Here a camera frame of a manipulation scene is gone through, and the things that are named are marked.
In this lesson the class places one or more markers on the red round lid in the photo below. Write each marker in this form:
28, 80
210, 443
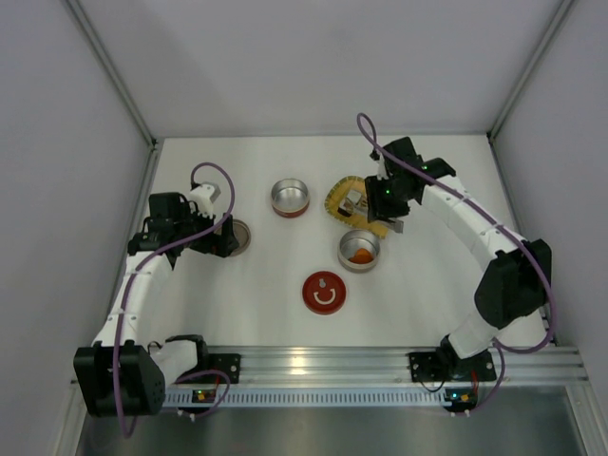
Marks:
324, 292

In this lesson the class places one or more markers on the woven bamboo tray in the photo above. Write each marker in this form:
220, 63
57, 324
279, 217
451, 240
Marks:
340, 191

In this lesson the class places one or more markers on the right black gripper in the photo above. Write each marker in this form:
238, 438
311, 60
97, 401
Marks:
380, 209

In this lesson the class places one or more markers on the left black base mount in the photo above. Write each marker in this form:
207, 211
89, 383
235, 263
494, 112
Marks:
227, 362

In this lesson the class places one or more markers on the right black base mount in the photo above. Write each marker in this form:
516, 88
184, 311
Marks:
426, 367

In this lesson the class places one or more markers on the orange fried shrimp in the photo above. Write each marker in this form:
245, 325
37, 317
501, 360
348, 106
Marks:
362, 258

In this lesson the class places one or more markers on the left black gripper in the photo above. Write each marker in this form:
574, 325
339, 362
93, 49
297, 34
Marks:
220, 236

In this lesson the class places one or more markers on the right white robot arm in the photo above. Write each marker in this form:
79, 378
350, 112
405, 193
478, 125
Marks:
516, 271

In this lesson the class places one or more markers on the brown round lid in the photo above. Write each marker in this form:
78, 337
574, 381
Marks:
241, 238

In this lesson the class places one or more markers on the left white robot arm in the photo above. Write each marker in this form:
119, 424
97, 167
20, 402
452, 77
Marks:
117, 373

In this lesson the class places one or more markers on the metal tongs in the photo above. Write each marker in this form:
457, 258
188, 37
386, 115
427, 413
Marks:
359, 220

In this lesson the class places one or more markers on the slotted cable duct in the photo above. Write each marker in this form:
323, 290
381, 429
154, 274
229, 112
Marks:
190, 397

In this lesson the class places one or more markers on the aluminium mounting rail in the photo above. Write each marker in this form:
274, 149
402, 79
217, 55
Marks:
381, 367

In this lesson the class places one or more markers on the white sushi piece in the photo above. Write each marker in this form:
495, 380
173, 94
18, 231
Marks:
355, 198

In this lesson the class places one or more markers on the beige-banded metal bowl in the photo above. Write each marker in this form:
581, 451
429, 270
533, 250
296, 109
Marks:
351, 242

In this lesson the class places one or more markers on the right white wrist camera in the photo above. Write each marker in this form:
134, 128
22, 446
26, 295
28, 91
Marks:
378, 158

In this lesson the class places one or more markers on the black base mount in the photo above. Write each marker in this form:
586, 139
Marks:
227, 362
426, 367

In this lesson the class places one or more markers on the red-banded metal bowl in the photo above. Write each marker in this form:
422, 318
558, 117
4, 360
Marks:
290, 198

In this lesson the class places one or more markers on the red-brown food piece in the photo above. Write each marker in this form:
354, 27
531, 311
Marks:
362, 250

